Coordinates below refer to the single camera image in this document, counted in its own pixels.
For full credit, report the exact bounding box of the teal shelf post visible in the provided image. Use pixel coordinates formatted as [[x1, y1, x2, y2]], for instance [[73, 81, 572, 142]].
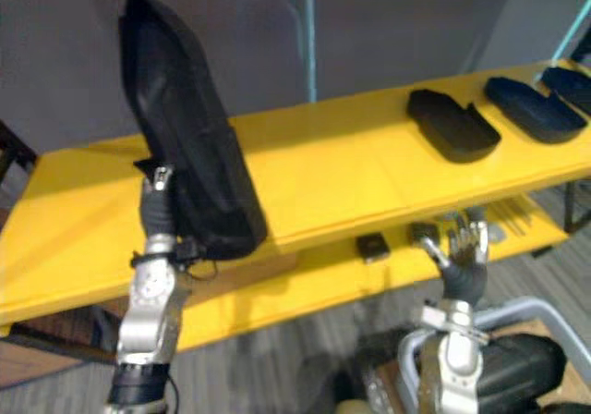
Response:
[[533, 2, 591, 85], [295, 0, 320, 104]]

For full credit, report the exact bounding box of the dark metal frame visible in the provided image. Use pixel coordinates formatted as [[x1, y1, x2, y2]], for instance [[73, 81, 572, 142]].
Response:
[[0, 120, 39, 189]]

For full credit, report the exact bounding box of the black shelf leg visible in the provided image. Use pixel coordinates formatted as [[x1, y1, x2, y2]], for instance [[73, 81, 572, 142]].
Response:
[[563, 178, 591, 235]]

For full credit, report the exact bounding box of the small black block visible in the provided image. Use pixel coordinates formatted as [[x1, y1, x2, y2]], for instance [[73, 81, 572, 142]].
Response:
[[355, 232, 390, 264]]

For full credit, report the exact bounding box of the brown cardboard box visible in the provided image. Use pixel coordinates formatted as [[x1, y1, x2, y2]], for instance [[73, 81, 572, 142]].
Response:
[[368, 319, 591, 414]]

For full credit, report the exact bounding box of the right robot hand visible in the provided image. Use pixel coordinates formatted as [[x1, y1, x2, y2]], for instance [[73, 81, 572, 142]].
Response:
[[409, 206, 490, 307]]

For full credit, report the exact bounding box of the yellow shelf board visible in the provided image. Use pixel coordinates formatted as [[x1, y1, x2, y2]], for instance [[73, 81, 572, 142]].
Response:
[[0, 57, 591, 327], [175, 191, 570, 355]]

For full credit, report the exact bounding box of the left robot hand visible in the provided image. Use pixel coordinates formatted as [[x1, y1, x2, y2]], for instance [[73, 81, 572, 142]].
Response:
[[133, 157, 180, 242]]

